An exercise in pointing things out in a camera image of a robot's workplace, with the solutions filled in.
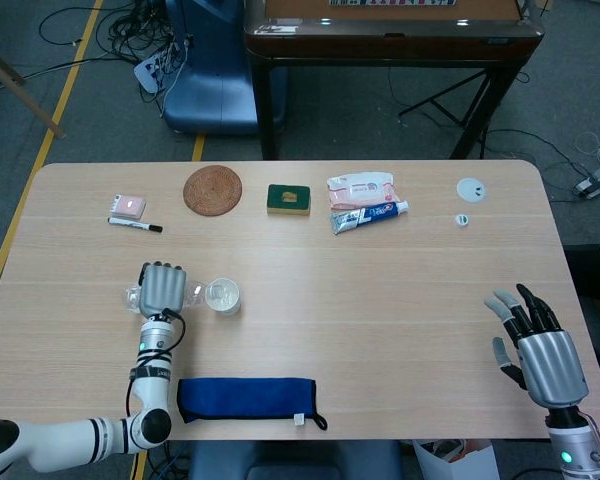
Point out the dark blue padded seat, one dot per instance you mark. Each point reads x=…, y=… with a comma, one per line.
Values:
x=290, y=460

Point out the blue plastic machine base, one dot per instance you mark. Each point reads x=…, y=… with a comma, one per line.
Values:
x=215, y=90

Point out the pink wet wipes pack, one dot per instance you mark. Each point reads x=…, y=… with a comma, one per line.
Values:
x=360, y=189

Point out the round woven rattan coaster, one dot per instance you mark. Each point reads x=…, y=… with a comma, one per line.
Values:
x=212, y=191

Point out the black white marker pen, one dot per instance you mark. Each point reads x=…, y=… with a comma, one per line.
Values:
x=132, y=224

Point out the pink eraser block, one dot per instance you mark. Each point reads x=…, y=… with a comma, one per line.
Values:
x=128, y=206

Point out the grey floor power strip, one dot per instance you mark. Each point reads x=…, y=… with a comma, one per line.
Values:
x=597, y=180

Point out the white faced mahjong tile row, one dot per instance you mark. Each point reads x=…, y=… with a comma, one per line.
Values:
x=390, y=2

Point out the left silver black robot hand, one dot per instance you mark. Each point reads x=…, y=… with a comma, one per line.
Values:
x=164, y=290

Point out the white open box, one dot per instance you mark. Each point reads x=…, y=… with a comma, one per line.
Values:
x=470, y=465

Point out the blue white toothpaste tube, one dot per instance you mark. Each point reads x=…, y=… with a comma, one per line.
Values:
x=367, y=216

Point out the white paper cup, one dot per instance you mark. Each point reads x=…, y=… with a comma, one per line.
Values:
x=225, y=300

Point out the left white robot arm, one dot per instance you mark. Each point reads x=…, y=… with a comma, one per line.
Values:
x=150, y=390

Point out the blue microfiber cloth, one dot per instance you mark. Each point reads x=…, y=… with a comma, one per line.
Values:
x=245, y=400

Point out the black box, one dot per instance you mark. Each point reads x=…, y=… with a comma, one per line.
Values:
x=595, y=265

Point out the white power strip with plugs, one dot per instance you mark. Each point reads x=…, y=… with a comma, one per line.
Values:
x=152, y=72

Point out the clear plastic bottle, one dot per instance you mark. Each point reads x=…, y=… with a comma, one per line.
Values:
x=131, y=300

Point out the green yellow sponge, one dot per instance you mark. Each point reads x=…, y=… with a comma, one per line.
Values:
x=288, y=201

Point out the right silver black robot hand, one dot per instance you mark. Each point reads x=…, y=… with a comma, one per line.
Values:
x=552, y=367

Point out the dark brown mahjong table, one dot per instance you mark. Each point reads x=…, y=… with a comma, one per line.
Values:
x=390, y=42

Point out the small white round cap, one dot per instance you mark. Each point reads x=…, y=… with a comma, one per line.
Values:
x=462, y=220

